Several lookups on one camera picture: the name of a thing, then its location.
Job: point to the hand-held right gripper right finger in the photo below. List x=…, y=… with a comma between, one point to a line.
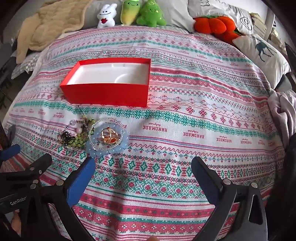
x=203, y=178

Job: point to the beige quilted blanket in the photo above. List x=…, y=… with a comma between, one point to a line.
x=53, y=23

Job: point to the red cardboard box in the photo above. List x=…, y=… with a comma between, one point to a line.
x=104, y=96

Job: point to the white rabbit plush toy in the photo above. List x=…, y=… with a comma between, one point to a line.
x=105, y=16

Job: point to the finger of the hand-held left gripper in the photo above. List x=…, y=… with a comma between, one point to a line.
x=9, y=151
x=30, y=168

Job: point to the orange pumpkin plush toy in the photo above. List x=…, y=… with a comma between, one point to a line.
x=212, y=25

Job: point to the grey checked sheet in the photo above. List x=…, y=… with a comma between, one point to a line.
x=25, y=64

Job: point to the white wooden frame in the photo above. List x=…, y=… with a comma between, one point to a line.
x=269, y=23

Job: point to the black flower ornament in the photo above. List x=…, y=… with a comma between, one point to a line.
x=67, y=137

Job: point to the green tree plush toy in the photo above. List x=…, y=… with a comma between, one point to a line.
x=150, y=15

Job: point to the yellow green plush toy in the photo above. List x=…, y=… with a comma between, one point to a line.
x=129, y=12

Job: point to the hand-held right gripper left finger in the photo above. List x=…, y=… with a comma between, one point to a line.
x=81, y=183

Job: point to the patterned knit bedspread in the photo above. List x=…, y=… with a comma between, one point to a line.
x=185, y=115

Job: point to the lilac cloth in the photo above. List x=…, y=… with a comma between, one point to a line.
x=282, y=109

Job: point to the white deer print pillow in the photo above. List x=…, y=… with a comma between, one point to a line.
x=254, y=64

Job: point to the grey spiral print pillow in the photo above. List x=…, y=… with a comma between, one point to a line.
x=231, y=11

